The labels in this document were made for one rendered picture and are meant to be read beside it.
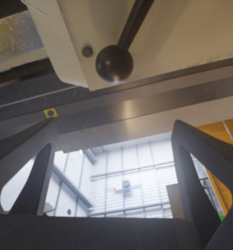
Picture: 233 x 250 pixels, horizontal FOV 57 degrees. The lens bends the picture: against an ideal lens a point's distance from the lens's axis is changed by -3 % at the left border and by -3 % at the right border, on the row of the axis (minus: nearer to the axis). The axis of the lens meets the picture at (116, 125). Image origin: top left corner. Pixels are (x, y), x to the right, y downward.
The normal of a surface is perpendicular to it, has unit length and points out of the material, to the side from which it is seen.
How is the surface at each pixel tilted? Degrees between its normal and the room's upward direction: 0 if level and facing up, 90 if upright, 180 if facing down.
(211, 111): 90
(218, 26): 90
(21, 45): 90
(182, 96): 90
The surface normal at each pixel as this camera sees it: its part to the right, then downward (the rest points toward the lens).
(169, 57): 0.01, 0.58
